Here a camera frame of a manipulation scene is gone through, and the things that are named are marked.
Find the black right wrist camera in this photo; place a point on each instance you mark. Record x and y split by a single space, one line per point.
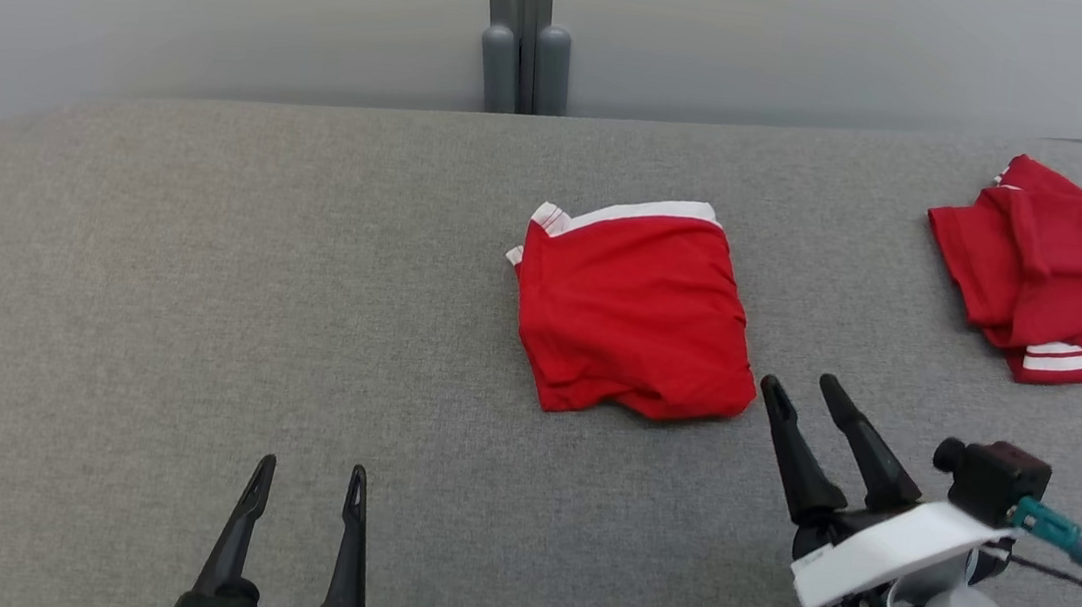
995 477

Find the red Bulls 23 jersey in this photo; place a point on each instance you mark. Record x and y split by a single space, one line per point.
635 313

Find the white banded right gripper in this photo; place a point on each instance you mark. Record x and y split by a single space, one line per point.
897 552

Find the red white basketball shorts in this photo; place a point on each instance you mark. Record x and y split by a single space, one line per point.
1077 269

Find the grey partition post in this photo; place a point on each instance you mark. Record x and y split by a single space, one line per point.
526 31

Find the grey fabric sofa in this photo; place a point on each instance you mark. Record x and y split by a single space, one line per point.
199 308

